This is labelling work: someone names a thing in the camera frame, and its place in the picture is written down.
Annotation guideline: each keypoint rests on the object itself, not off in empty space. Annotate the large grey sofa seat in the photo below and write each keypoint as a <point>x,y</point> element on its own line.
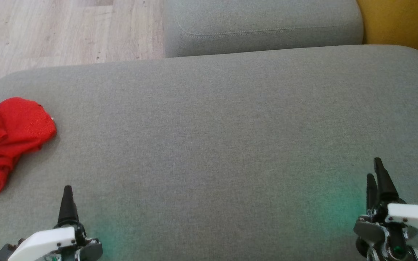
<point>209,145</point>

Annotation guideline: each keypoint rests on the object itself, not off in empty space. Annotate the wide yellow sofa back cushion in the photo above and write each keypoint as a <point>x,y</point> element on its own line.
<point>405,21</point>

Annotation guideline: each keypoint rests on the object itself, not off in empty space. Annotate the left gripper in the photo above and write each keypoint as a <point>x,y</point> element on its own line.
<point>42,243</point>

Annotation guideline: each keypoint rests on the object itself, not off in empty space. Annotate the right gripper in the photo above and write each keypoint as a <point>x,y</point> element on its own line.
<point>412,214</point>

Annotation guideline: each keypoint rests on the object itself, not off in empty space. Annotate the small grey sofa seat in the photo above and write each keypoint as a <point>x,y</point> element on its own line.
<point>259,21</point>

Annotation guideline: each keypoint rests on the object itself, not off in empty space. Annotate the red shirt with white sleeves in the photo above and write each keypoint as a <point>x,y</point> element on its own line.
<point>24,123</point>

